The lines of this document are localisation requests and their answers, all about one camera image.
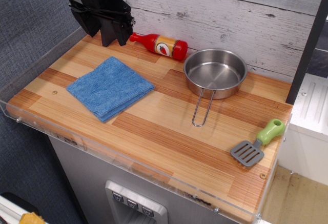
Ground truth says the blue microfiber napkin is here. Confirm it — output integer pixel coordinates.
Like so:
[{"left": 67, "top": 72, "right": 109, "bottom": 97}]
[{"left": 67, "top": 56, "right": 154, "bottom": 123}]

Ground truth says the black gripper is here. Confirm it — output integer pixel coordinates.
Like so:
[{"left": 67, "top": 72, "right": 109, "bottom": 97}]
[{"left": 69, "top": 0, "right": 135, "bottom": 46}]

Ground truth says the red toy sauce bottle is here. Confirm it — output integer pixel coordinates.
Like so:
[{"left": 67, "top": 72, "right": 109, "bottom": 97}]
[{"left": 129, "top": 33, "right": 188, "bottom": 60}]

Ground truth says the dark left post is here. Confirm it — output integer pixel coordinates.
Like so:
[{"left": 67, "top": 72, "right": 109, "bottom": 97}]
[{"left": 99, "top": 18, "right": 118, "bottom": 47}]

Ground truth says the white toy sink unit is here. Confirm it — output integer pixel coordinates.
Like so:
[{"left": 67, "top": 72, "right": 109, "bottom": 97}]
[{"left": 278, "top": 74, "right": 327, "bottom": 185}]

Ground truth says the grey toy fridge cabinet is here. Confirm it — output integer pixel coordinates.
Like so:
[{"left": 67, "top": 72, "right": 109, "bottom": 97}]
[{"left": 50, "top": 137, "right": 233, "bottom": 223}]

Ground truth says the dark post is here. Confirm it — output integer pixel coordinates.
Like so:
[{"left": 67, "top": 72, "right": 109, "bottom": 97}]
[
  {"left": 99, "top": 18, "right": 118, "bottom": 47},
  {"left": 285, "top": 0, "right": 327, "bottom": 105}
]

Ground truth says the dark right post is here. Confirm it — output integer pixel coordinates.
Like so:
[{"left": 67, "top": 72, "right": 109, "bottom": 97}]
[{"left": 285, "top": 0, "right": 327, "bottom": 105}]

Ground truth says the green handled grey toy spatula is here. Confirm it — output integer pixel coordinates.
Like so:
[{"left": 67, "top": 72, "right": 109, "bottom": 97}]
[{"left": 230, "top": 118, "right": 285, "bottom": 168}]

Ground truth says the silver dispenser panel with buttons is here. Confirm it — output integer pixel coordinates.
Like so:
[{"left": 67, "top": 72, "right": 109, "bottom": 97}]
[{"left": 105, "top": 180, "right": 169, "bottom": 224}]

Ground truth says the steel pan with wire handle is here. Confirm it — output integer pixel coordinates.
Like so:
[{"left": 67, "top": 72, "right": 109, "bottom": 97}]
[{"left": 183, "top": 49, "right": 248, "bottom": 127}]

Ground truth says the yellow object at corner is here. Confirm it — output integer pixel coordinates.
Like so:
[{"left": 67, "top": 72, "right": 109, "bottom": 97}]
[{"left": 19, "top": 212, "right": 46, "bottom": 224}]

